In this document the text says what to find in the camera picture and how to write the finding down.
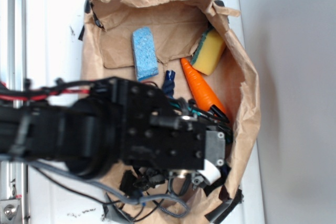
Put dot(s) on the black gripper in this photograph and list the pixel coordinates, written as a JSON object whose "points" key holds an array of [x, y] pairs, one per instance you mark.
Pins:
{"points": [[148, 130]]}

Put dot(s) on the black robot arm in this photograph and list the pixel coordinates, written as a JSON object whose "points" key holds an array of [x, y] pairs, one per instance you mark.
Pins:
{"points": [[91, 125]]}

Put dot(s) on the orange toy carrot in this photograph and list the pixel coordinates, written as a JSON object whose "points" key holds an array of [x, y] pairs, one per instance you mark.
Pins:
{"points": [[202, 93]]}

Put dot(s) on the blue sponge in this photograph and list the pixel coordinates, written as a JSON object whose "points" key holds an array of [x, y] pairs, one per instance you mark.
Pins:
{"points": [[144, 56]]}

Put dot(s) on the brown paper bag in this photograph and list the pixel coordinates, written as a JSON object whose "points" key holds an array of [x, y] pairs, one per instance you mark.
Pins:
{"points": [[177, 27]]}

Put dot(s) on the yellow green sponge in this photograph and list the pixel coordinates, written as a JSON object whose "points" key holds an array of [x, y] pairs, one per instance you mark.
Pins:
{"points": [[208, 52]]}

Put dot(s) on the aluminium rail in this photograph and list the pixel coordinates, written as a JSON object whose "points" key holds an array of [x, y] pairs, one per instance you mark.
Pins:
{"points": [[14, 192]]}

